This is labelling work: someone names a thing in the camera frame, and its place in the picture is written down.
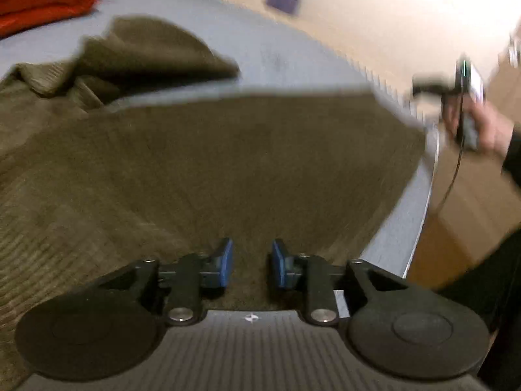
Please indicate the person's dark clothed body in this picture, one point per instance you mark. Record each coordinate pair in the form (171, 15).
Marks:
(492, 293)

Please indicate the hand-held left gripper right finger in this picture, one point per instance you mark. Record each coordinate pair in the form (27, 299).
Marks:
(279, 264)

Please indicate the person's right hand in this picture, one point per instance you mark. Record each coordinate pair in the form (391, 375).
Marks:
(490, 128)

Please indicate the person's right forearm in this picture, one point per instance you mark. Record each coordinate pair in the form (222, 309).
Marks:
(513, 154)

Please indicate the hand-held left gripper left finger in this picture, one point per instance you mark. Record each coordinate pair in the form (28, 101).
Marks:
(226, 262)

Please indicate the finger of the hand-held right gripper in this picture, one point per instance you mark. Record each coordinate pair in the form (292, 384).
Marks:
(427, 83)

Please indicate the grey-blue bed mattress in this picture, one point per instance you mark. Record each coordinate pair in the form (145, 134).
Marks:
(285, 61)

